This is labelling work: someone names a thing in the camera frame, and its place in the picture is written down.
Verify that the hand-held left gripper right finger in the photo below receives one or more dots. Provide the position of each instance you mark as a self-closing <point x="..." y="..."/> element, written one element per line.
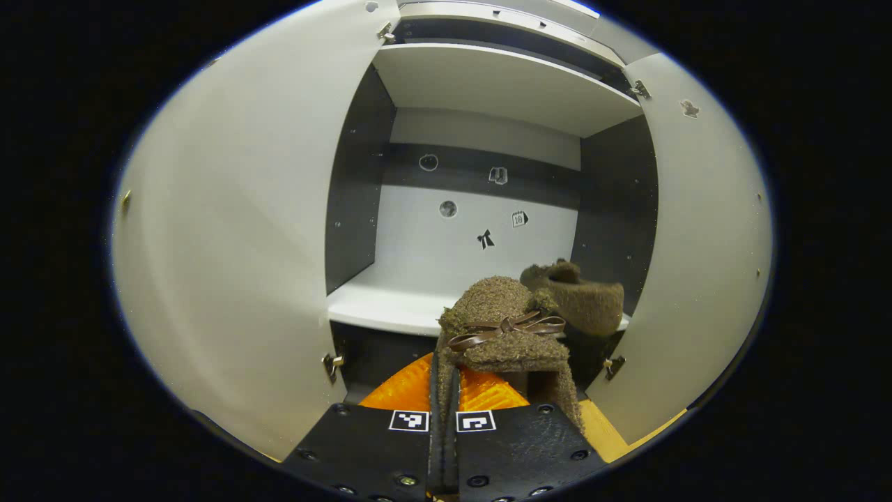
<point x="516" y="453"/>

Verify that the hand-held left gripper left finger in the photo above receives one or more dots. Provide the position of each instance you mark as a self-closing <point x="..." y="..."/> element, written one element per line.
<point x="376" y="453"/>

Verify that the brown fuzzy shoe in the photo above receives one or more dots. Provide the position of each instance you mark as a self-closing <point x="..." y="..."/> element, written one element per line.
<point x="592" y="307"/>
<point x="498" y="303"/>

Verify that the white shoe cabinet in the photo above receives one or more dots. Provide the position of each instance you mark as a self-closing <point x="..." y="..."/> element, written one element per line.
<point x="474" y="244"/>

